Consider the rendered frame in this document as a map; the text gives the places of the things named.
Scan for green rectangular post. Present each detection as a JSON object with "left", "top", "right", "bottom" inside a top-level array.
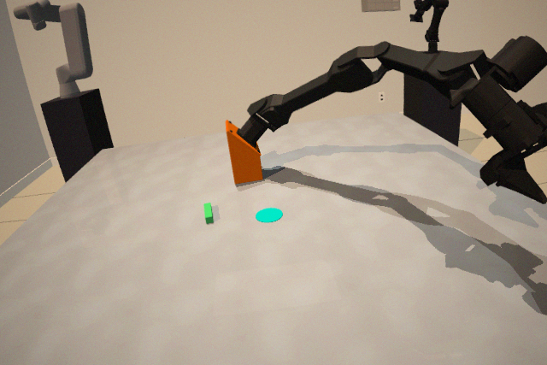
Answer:
[{"left": 203, "top": 203, "right": 214, "bottom": 223}]

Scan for cyan circle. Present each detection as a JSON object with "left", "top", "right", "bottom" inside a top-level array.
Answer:
[{"left": 256, "top": 209, "right": 283, "bottom": 222}]

